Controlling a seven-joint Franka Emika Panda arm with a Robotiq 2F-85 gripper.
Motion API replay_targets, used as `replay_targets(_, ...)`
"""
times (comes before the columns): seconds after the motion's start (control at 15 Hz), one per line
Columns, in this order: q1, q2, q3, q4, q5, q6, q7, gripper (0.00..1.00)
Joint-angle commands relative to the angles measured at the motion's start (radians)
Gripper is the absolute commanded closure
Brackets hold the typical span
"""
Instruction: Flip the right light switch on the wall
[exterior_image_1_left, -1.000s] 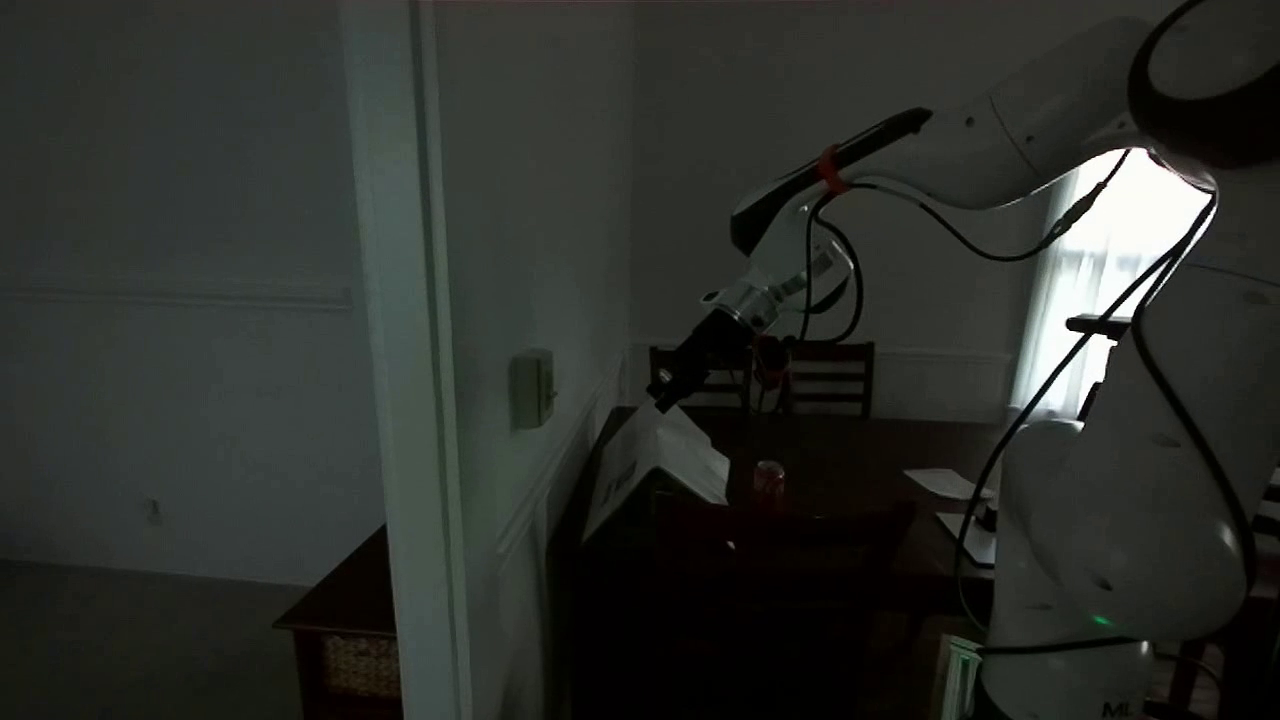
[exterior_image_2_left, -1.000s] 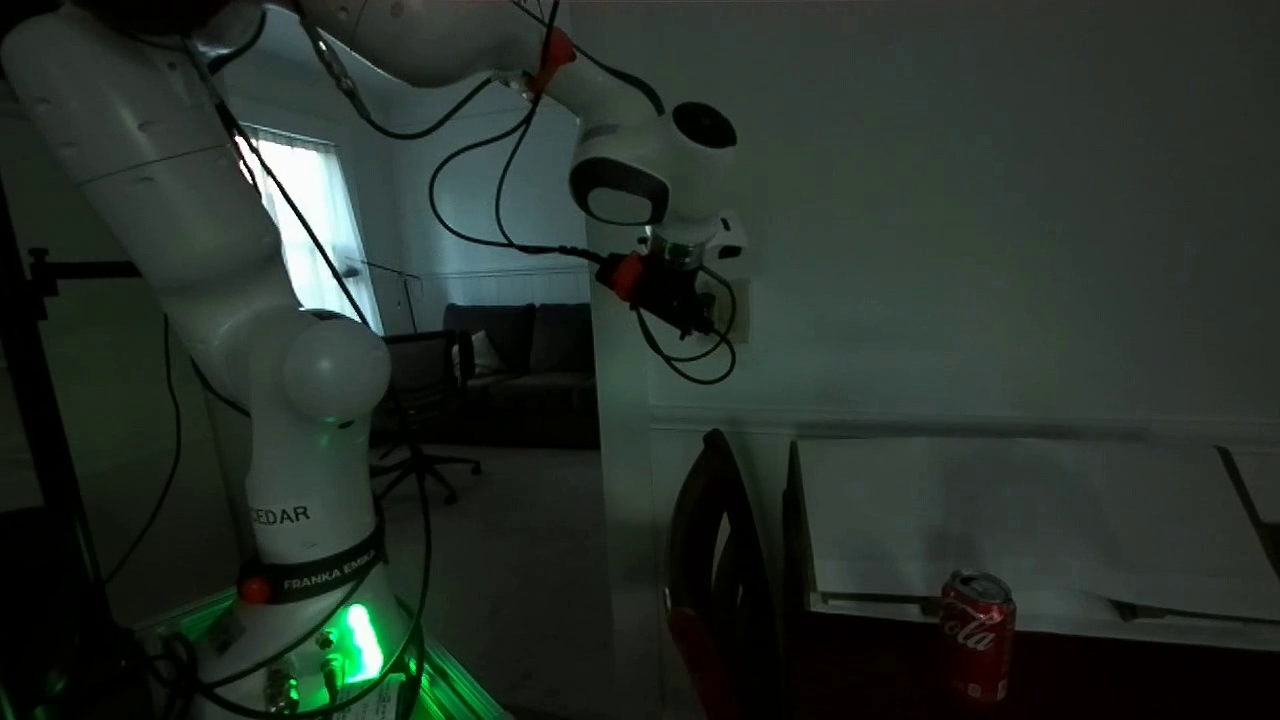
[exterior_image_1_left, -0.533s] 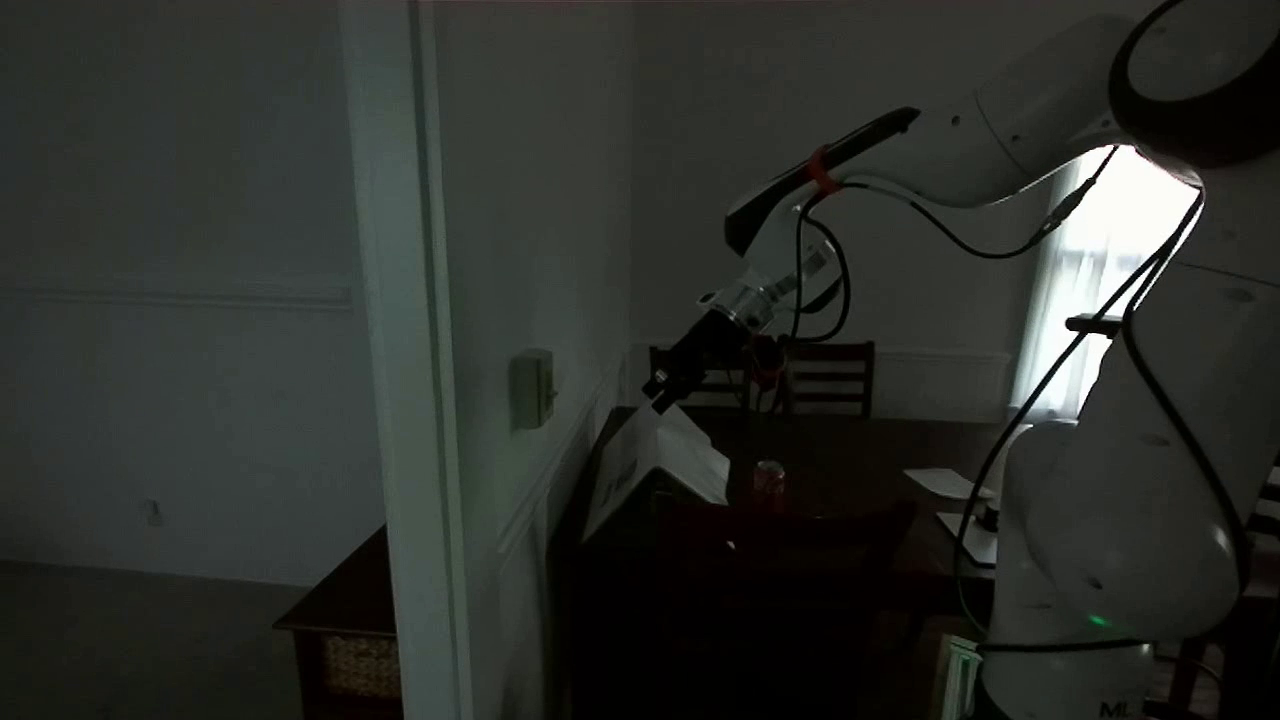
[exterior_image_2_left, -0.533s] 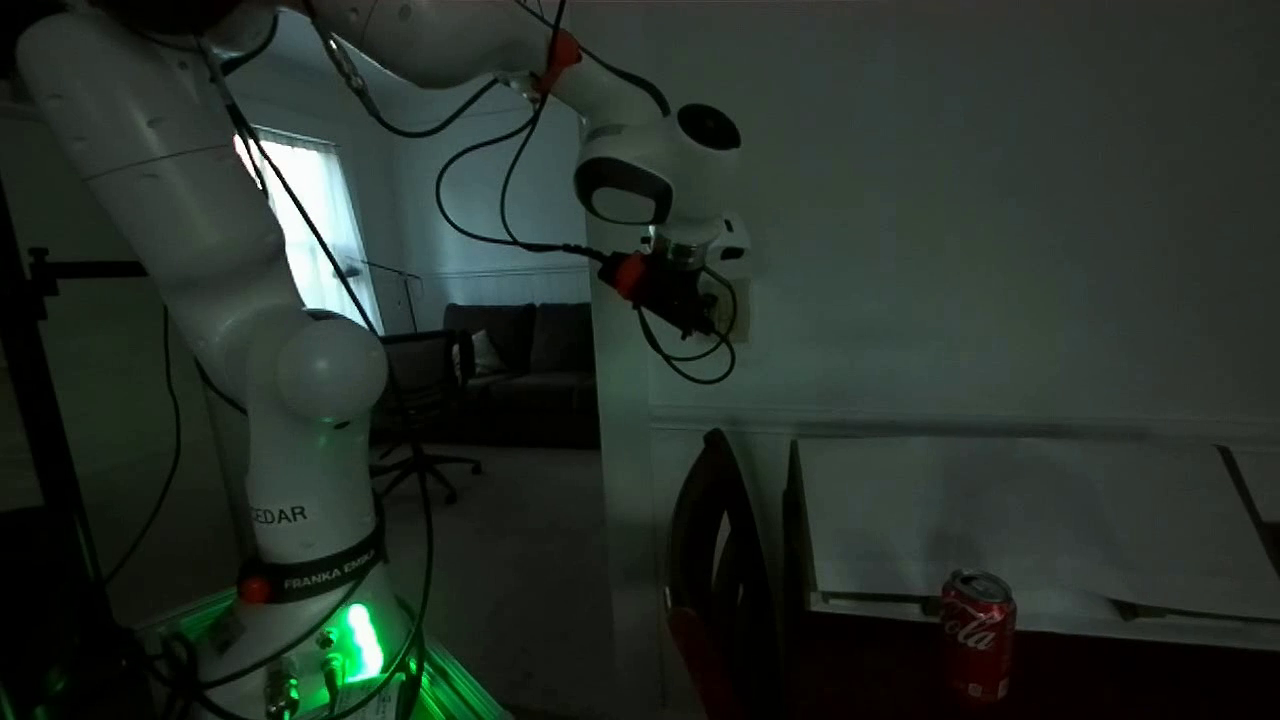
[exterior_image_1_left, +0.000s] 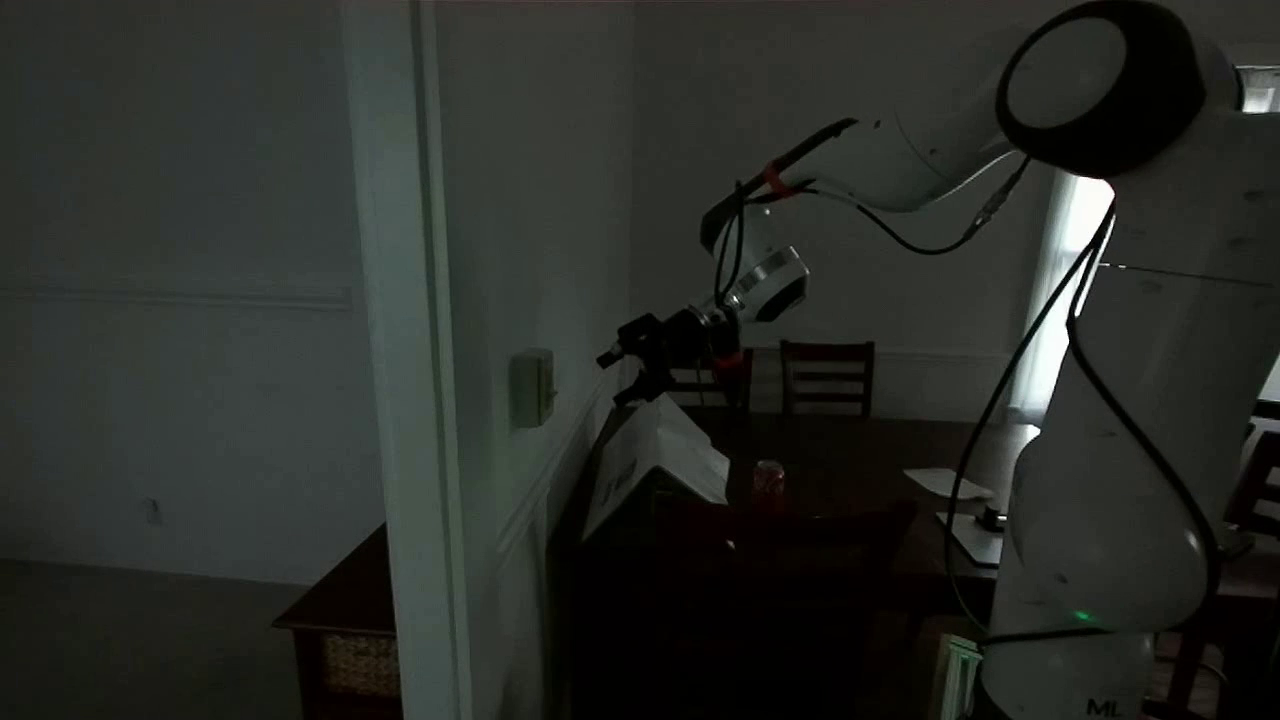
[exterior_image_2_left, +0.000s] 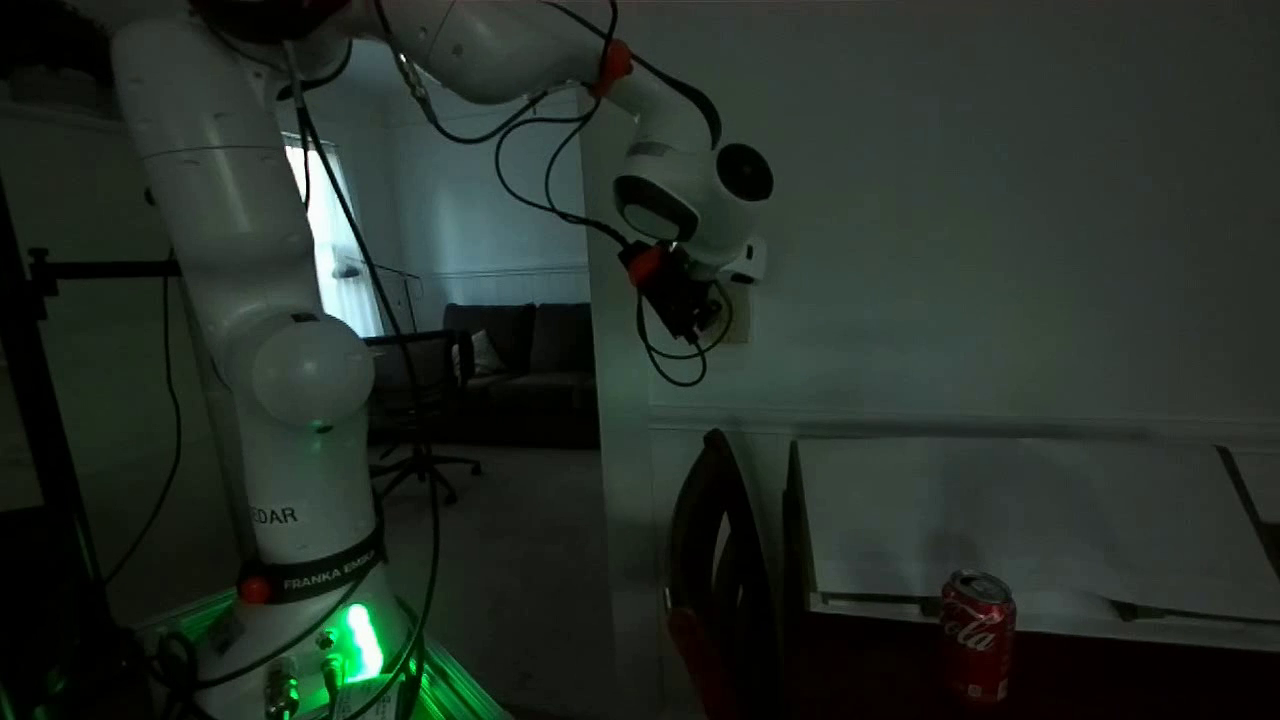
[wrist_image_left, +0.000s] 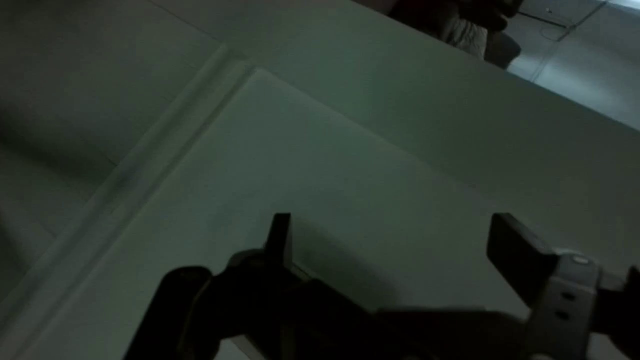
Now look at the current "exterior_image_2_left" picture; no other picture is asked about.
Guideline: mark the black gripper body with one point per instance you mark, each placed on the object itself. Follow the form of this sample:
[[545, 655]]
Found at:
[[678, 280]]

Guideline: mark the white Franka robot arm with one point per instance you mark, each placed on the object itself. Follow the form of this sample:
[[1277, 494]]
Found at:
[[241, 266]]

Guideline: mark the dark sofa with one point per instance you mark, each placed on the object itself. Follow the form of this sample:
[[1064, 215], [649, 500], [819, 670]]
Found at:
[[525, 375]]

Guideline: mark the black office chair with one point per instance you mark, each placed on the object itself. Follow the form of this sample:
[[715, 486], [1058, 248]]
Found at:
[[420, 401]]

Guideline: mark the bright window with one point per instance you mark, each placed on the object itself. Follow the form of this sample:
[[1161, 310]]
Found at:
[[332, 252]]

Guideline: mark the large white paper board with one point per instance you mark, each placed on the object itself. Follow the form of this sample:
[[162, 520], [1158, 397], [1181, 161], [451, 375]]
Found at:
[[1025, 520]]

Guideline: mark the red soda can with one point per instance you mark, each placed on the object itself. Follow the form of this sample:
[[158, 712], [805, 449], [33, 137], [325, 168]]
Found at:
[[979, 636]]

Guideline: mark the dark wooden dining table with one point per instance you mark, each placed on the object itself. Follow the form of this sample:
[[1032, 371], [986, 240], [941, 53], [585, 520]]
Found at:
[[1135, 681]]

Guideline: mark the black camera stand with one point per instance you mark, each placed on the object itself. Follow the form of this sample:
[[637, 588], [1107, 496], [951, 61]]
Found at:
[[41, 443]]

